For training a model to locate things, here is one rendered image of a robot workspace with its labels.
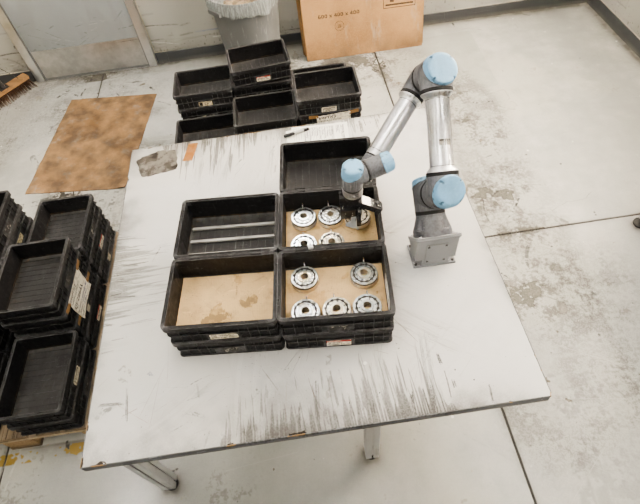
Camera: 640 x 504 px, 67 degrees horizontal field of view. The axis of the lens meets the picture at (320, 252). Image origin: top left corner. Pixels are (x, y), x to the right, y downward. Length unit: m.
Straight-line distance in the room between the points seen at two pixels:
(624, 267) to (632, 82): 1.80
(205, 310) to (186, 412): 0.36
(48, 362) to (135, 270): 0.73
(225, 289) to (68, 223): 1.42
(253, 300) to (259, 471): 0.93
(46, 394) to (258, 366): 1.16
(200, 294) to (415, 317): 0.82
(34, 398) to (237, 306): 1.20
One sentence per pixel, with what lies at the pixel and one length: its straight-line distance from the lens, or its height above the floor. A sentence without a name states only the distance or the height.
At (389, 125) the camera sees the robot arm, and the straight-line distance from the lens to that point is 1.88.
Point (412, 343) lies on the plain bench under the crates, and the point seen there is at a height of 0.70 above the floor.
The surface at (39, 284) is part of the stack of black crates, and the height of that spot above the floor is 0.49.
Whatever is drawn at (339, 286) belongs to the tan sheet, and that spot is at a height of 0.83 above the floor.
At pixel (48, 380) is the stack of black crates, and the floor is 0.27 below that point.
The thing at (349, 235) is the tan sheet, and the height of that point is 0.83.
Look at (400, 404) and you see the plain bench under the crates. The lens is 1.75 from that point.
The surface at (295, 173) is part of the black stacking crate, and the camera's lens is 2.21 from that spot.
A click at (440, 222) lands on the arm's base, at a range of 1.90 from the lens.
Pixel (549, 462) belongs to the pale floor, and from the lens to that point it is 2.55.
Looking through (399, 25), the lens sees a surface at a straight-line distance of 4.55.
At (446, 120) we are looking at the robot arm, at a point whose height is 1.23.
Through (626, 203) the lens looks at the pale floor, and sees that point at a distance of 3.54.
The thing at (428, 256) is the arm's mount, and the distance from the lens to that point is 1.97.
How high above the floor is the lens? 2.35
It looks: 53 degrees down
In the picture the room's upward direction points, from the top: 8 degrees counter-clockwise
